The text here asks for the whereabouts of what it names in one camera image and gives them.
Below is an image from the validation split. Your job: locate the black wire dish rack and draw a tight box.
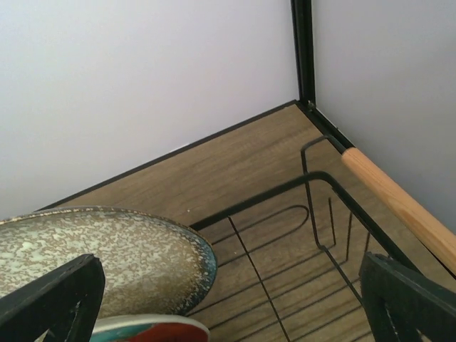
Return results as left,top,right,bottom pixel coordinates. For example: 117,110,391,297
185,135,425,342

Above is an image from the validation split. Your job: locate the speckled beige blue-rimmed plate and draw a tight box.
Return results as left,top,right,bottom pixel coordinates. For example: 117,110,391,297
1,207,217,318

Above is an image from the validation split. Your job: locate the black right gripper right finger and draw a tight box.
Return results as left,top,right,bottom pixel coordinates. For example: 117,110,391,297
359,252,455,341

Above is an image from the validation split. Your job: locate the right wooden rack handle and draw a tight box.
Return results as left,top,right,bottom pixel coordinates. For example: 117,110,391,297
341,147,455,272

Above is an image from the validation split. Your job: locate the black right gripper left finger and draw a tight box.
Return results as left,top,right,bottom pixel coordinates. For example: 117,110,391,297
1,254,105,341

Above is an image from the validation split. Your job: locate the red and teal floral plate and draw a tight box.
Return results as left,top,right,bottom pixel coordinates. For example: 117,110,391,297
90,314,211,342

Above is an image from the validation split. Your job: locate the black metal enclosure frame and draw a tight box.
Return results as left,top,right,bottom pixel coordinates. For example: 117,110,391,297
35,0,456,279

